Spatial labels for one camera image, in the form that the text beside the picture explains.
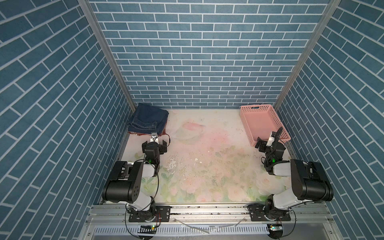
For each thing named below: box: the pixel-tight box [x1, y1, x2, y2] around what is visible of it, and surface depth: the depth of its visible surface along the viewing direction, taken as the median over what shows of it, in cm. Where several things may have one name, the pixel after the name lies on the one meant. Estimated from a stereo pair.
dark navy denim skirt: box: [127, 102, 170, 134], surface depth 101 cm
